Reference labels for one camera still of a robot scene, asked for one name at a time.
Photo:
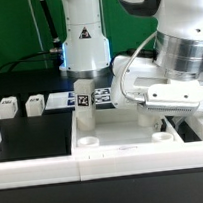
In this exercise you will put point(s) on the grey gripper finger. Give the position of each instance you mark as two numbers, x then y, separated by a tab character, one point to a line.
178	120

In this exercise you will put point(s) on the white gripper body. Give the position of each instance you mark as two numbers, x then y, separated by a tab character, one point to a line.
127	90

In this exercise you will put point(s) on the white square table top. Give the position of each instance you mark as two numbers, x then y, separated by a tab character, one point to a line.
118	130

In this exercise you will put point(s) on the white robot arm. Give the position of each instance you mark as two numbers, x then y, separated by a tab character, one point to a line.
178	37

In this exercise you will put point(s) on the white U-shaped obstacle fence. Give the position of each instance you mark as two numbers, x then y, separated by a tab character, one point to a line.
164	153

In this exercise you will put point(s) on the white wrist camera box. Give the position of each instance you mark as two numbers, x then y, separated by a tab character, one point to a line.
173	99

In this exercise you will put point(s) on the white marker base plate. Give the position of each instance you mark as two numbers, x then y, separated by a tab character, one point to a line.
66	99

